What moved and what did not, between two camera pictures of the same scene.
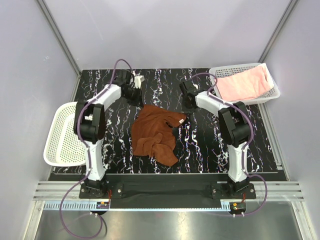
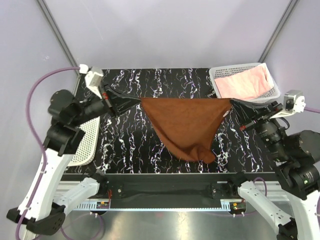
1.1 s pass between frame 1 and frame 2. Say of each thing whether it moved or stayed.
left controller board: stayed
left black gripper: moved
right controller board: stayed
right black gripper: moved
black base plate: stayed
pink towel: stayed
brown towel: moved
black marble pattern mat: stayed
